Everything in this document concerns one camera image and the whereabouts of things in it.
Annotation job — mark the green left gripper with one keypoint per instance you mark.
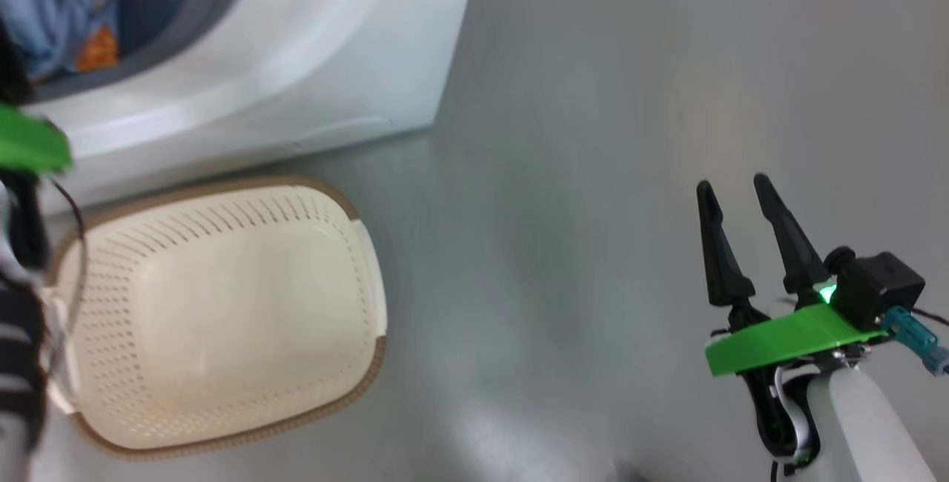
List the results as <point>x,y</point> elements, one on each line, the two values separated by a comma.
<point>30,144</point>

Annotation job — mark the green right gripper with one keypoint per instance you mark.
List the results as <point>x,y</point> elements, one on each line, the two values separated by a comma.
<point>786,341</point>

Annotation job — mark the blue garment with orange patches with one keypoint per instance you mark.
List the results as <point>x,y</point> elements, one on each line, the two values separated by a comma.
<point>52,22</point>

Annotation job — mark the white front-load washing machine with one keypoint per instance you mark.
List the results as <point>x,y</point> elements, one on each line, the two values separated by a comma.
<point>334,44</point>

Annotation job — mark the cream perforated laundry basket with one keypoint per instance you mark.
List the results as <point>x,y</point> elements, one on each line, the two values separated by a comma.
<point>222,319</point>

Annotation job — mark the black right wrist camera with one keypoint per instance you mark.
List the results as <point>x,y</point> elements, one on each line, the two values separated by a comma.
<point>882,285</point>

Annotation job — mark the teal right camera connector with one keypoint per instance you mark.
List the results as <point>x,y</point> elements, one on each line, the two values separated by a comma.
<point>908,330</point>

